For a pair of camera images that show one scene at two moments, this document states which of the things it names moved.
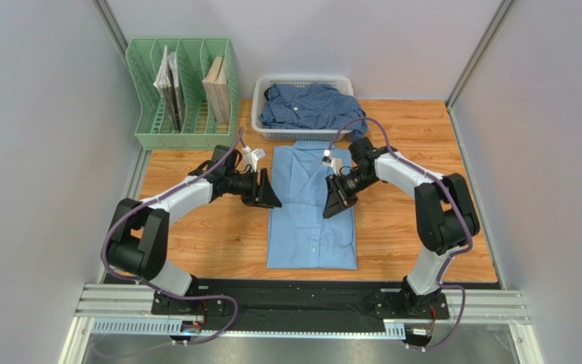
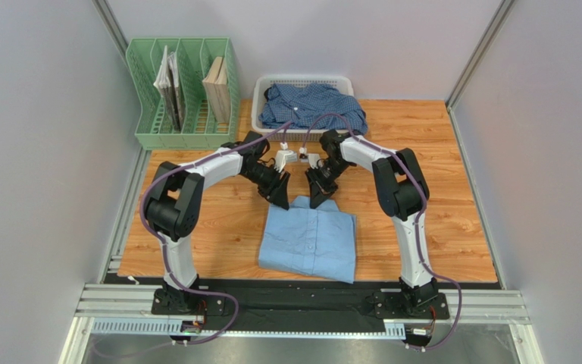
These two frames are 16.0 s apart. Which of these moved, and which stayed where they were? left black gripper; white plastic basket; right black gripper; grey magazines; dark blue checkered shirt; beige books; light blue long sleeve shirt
Moved: right black gripper; light blue long sleeve shirt; left black gripper
Stayed: grey magazines; beige books; dark blue checkered shirt; white plastic basket
